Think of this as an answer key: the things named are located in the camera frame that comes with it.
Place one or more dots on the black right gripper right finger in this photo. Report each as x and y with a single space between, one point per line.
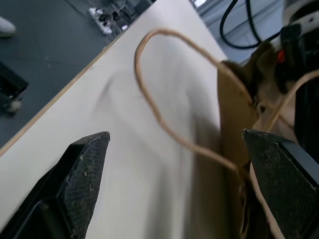
284 179

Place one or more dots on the white power strip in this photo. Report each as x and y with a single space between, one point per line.
104 26
96 12

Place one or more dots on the black cart wheel base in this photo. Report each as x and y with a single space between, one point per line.
11 81

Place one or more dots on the white shoe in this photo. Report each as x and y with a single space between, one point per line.
6 27

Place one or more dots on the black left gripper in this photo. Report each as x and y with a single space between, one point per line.
296 59

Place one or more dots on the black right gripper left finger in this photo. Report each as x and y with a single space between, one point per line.
74 179

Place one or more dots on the grey caster wheel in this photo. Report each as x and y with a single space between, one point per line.
13 104

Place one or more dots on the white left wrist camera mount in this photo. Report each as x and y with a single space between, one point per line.
302 15

